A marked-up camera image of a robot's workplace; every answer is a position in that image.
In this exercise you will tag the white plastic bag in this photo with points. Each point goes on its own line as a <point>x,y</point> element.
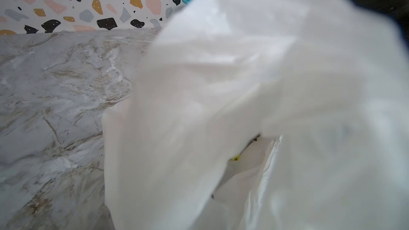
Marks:
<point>264,115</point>

